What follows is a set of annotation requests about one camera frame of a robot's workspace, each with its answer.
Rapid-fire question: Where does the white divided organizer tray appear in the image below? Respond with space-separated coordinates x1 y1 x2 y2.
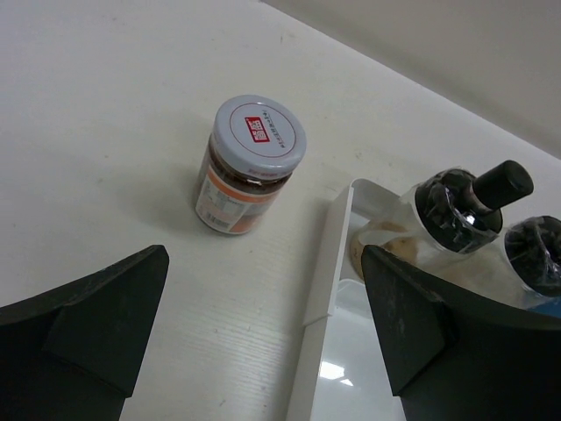
287 177 561 421

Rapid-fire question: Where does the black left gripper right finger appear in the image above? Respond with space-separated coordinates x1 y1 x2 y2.
361 246 560 420

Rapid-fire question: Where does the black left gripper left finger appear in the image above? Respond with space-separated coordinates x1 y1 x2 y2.
1 245 169 420

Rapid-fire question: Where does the white-cap orange-label spice jar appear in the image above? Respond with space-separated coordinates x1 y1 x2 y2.
195 95 307 235

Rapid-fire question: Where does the black-cap brown spice bottle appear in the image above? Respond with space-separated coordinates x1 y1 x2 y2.
349 160 534 278

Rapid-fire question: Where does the black-cap white powder bottle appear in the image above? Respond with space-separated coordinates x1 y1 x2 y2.
442 214 561 315

